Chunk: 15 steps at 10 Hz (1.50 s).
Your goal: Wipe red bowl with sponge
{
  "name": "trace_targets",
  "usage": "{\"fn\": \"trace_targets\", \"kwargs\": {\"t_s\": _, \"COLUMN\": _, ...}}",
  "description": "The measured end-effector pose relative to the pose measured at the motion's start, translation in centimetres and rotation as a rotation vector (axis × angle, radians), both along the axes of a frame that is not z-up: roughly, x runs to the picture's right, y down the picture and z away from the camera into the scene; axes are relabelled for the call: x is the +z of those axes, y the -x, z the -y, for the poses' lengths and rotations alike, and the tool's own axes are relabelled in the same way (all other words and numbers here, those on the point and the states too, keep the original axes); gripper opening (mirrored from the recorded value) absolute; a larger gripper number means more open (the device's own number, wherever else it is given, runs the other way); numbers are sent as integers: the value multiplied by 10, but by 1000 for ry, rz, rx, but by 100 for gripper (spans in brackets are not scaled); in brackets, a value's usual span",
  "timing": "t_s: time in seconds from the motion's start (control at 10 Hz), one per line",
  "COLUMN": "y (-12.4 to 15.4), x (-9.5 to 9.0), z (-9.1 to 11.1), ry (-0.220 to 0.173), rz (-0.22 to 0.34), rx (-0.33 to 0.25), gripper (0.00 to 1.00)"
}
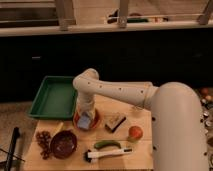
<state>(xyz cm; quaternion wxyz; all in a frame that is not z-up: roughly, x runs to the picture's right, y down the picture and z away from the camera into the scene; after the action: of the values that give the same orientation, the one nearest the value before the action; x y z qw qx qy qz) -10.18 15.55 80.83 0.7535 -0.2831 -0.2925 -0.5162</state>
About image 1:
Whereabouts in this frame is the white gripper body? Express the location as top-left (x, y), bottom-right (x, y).
top-left (77, 96), bottom-right (95, 120)

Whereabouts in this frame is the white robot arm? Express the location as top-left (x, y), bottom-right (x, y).
top-left (73, 68), bottom-right (209, 171)

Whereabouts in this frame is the black tripod stand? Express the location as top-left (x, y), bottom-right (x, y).
top-left (0, 127), bottom-right (24, 171)

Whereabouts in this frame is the blue sponge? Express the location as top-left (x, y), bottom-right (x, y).
top-left (77, 113), bottom-right (92, 130)

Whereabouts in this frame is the brown sandwich block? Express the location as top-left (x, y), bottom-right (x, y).
top-left (105, 114), bottom-right (126, 133)

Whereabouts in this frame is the red orange bowl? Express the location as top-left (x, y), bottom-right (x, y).
top-left (73, 110), bottom-right (101, 131)

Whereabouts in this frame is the dark maroon bowl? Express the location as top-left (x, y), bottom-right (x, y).
top-left (50, 130), bottom-right (77, 159)

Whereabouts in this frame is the green chili pepper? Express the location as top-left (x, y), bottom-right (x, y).
top-left (94, 140), bottom-right (121, 149)

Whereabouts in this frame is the wooden rail frame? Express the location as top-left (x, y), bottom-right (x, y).
top-left (0, 0), bottom-right (213, 36)

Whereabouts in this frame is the brown grape bunch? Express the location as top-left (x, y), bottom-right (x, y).
top-left (36, 131), bottom-right (51, 160)

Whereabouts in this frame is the green plastic tray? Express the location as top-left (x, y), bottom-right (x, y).
top-left (29, 76), bottom-right (77, 120)

